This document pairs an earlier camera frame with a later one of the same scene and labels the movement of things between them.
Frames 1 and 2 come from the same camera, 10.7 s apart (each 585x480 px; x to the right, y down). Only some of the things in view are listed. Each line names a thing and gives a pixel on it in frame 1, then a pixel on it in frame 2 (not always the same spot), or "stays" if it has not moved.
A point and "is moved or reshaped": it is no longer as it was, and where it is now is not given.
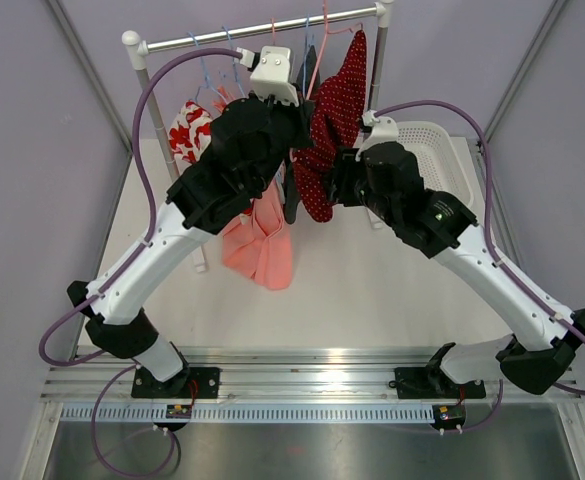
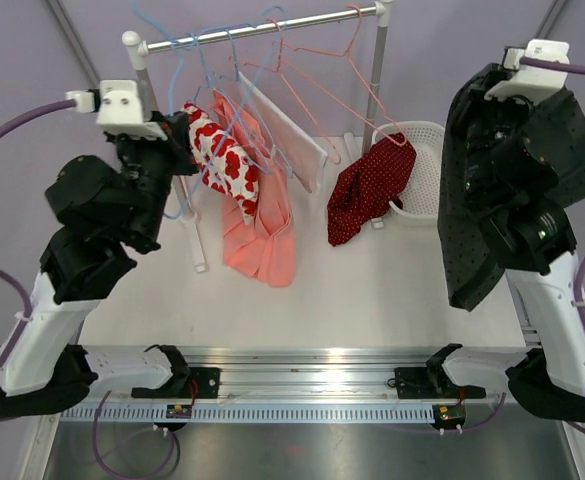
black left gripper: [299, 115] to [177, 145]
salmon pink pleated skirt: [259, 239] stays
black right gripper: [345, 169] to [522, 107]
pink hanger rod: [323, 43] to [347, 54]
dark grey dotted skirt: [308, 77] to [560, 131]
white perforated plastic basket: [439, 163] stays
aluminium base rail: [301, 386] stays
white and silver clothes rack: [137, 47] stays
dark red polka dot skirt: [337, 116] is moved or reshaped
